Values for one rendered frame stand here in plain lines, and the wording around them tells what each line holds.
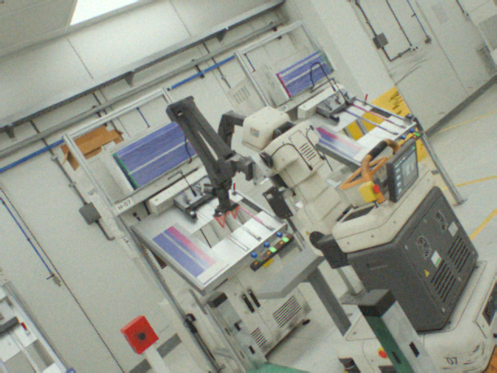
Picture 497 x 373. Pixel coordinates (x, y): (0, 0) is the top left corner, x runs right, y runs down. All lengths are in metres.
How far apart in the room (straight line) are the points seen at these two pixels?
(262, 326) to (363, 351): 1.12
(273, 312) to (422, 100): 4.64
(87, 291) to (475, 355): 3.33
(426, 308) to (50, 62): 3.96
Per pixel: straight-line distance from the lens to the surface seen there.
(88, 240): 4.62
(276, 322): 3.36
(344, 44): 5.91
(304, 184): 2.27
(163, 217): 3.22
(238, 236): 3.02
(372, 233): 1.95
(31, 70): 4.95
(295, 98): 3.97
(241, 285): 3.23
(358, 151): 3.65
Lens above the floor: 1.32
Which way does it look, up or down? 5 degrees down
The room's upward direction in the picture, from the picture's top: 31 degrees counter-clockwise
